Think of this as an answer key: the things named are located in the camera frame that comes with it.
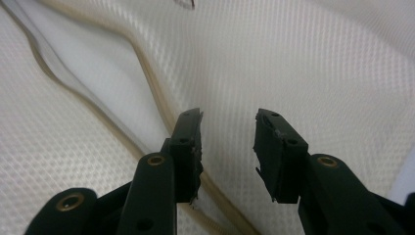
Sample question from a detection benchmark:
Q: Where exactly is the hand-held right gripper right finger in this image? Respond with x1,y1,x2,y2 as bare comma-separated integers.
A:
253,108,309,205

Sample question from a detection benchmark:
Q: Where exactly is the white non-woven fabric bag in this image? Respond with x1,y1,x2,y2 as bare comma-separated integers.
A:
0,0,415,235

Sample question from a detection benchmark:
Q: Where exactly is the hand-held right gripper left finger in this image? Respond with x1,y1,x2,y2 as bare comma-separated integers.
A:
168,107,205,204

